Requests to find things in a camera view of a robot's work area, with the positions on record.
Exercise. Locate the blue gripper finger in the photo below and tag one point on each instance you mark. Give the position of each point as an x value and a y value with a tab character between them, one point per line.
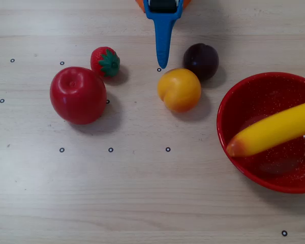
163	40

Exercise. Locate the yellow plastic toy banana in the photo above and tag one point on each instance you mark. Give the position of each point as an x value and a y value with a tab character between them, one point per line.
274	129

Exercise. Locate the red speckled enamel bowl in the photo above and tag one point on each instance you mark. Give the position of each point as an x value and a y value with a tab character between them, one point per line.
282	175

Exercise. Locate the dark purple toy plum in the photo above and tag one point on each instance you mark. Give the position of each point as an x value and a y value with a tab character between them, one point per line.
200	61

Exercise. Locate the yellow orange toy peach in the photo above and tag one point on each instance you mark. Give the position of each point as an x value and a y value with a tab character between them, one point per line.
179	90

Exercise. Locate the red plastic toy strawberry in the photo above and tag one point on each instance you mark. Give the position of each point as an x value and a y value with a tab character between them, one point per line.
104	62

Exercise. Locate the red plastic toy apple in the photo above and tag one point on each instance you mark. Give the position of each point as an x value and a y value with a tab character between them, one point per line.
77	96

